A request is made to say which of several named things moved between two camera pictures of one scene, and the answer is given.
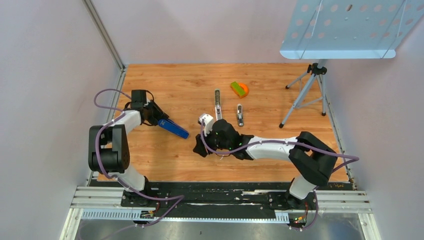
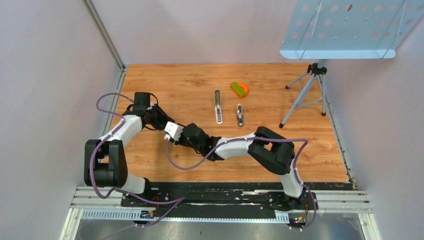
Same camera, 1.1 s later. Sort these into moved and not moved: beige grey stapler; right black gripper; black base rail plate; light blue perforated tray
Moved: right black gripper
Not moved: beige grey stapler; black base rail plate; light blue perforated tray
